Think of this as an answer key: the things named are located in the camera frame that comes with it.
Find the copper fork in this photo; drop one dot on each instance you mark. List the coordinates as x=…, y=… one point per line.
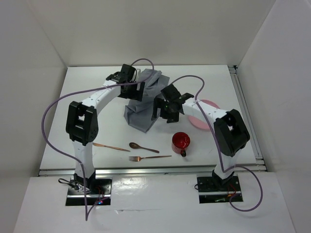
x=138, y=158

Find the red mug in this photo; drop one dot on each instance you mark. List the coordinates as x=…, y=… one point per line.
x=180, y=142

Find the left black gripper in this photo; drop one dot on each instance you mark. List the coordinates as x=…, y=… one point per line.
x=135, y=94

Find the front aluminium rail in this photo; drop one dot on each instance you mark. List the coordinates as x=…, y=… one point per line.
x=133, y=171

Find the right aluminium rail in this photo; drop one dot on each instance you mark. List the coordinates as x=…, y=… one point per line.
x=245, y=113

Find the pink plate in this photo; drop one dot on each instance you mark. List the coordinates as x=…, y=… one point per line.
x=197, y=122

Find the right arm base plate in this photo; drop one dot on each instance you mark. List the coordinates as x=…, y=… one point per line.
x=214, y=184

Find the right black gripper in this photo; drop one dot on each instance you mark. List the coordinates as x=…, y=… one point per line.
x=160, y=103

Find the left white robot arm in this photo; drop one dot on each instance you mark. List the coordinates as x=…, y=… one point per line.
x=82, y=119

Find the copper knife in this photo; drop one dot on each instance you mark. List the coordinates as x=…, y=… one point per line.
x=110, y=147

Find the copper spoon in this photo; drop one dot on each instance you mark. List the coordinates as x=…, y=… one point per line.
x=134, y=145

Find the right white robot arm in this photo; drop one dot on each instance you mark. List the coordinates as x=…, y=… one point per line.
x=227, y=127

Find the grey cloth placemat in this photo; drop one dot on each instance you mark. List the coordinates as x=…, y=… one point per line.
x=138, y=114

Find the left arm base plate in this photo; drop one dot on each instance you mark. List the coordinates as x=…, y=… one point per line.
x=101, y=188

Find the aluminium rail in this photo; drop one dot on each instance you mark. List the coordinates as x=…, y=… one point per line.
x=133, y=171
x=245, y=113

